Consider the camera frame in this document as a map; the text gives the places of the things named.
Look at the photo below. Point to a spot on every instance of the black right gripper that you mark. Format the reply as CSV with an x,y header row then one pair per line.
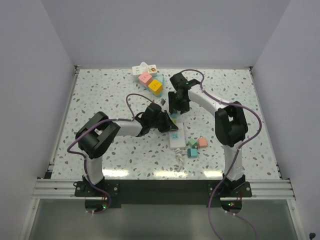
x,y
183,109

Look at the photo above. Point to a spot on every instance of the light cyan charger plug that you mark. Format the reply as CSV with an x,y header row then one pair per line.
x,y
173,115

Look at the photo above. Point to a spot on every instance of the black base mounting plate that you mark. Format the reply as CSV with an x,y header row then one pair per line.
x,y
107,201

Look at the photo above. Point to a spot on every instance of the white cartoon sticker adapter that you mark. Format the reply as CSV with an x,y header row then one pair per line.
x,y
152,70

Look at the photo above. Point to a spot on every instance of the green charger plug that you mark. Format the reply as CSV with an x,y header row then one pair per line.
x,y
193,143

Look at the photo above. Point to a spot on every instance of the white power strip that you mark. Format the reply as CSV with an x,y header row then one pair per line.
x,y
177,139

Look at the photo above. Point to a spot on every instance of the salmon pink charger plug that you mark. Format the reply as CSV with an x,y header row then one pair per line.
x,y
202,142

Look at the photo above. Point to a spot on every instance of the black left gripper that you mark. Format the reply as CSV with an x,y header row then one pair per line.
x,y
168,125

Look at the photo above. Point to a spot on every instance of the aluminium frame rail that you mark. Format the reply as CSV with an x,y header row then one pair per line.
x,y
256,189

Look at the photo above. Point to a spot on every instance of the light blue triangular item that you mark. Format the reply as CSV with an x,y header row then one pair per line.
x,y
161,79

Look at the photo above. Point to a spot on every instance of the pink cube socket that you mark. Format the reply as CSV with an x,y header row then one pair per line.
x,y
145,79

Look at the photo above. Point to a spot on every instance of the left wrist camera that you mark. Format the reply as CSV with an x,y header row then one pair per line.
x,y
162,102

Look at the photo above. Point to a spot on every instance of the white socket adapter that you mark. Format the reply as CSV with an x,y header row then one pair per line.
x,y
139,69

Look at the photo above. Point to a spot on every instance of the teal blue charger plug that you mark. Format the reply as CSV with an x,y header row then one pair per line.
x,y
192,153

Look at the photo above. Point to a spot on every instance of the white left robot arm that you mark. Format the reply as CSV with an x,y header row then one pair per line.
x,y
96,136

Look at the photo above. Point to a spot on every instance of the yellow cube socket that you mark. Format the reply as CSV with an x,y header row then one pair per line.
x,y
156,87

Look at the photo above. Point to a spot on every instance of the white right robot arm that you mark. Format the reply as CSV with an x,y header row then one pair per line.
x,y
229,120

